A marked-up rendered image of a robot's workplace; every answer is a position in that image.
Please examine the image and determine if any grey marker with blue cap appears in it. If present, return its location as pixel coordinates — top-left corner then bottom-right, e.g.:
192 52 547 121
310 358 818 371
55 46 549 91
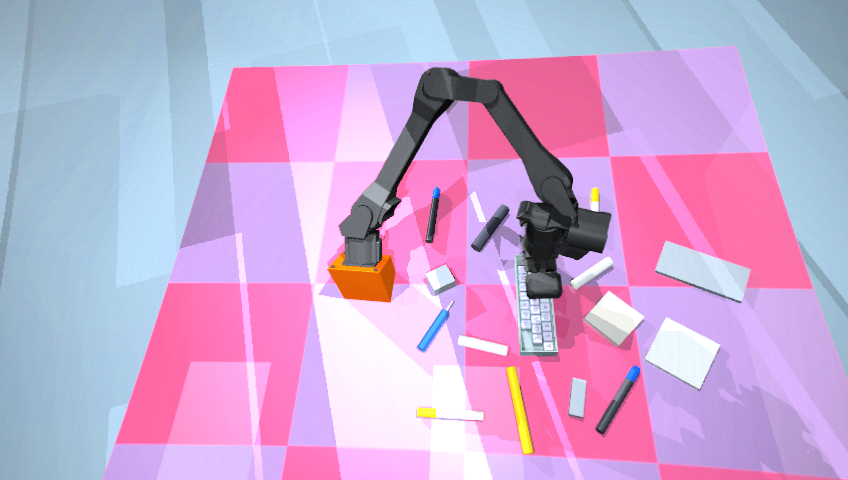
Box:
425 187 440 243
595 365 640 435

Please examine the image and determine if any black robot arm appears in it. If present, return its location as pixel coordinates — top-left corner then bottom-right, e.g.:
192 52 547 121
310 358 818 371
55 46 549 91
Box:
339 66 611 268

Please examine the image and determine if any grey cylinder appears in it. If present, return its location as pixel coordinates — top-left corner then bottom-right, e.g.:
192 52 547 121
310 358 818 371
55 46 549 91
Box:
471 204 510 252

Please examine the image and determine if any grey keyboard with white letter keys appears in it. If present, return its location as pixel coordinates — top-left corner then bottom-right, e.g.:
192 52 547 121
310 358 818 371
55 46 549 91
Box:
514 254 558 356

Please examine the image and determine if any blue stylus with white tip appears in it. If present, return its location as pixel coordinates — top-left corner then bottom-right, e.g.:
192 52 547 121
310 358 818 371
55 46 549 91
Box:
417 301 454 351

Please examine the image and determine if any white sheet of paper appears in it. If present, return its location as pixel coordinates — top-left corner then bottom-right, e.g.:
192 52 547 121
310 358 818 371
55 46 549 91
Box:
644 317 720 390

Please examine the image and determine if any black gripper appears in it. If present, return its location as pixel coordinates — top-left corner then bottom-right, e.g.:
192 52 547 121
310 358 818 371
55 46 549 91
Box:
519 220 563 299

